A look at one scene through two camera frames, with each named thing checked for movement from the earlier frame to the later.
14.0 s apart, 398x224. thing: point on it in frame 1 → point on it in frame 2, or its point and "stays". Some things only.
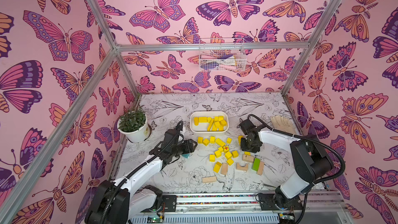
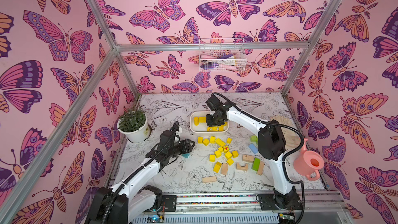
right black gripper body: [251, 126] → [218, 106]
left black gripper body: [179, 149] stays
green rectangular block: [256, 164] stays
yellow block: [202, 119] stays
